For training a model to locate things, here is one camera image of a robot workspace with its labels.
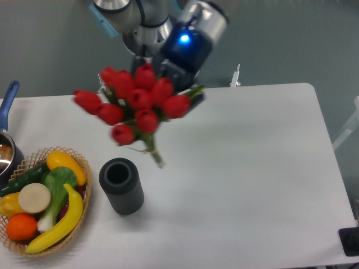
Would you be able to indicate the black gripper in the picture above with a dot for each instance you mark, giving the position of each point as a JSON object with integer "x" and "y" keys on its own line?
{"x": 179, "y": 59}

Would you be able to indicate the red tulip bouquet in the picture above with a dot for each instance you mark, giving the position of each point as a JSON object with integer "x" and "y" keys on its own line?
{"x": 136, "y": 106}

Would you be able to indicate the dark grey ribbed vase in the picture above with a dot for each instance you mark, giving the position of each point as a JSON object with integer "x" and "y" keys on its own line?
{"x": 119, "y": 178}

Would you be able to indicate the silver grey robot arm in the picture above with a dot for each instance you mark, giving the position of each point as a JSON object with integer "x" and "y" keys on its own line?
{"x": 145, "y": 25}

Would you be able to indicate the white stand foot with bolt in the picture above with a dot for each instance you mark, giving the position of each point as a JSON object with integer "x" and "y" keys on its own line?
{"x": 234, "y": 82}

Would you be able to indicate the yellow squash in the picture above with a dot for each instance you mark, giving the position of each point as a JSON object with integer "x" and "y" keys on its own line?
{"x": 61, "y": 159}

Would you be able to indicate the green bok choy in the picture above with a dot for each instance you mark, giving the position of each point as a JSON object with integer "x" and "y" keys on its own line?
{"x": 54, "y": 181}

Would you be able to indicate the woven wicker basket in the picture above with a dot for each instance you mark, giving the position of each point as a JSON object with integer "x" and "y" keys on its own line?
{"x": 30, "y": 162}

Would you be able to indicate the yellow banana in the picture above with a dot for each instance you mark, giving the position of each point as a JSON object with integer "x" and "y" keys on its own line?
{"x": 63, "y": 227}

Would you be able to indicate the green cucumber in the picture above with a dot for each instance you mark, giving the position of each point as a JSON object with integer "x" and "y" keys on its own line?
{"x": 32, "y": 175}

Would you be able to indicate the beige round radish slice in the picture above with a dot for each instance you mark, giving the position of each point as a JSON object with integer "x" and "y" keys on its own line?
{"x": 34, "y": 198}

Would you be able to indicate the yellow bell pepper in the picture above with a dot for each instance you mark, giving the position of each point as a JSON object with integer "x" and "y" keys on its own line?
{"x": 10, "y": 205}

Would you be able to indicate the orange fruit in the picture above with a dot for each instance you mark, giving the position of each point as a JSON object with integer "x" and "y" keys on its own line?
{"x": 21, "y": 227}

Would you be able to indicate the black device at table edge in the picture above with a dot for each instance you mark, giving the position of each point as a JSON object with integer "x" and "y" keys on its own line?
{"x": 349, "y": 240}

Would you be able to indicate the blue handled saucepan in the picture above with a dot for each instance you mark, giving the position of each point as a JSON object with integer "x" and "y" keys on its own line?
{"x": 11, "y": 155}

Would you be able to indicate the white frame at right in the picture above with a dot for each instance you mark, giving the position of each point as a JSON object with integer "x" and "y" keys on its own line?
{"x": 348, "y": 128}

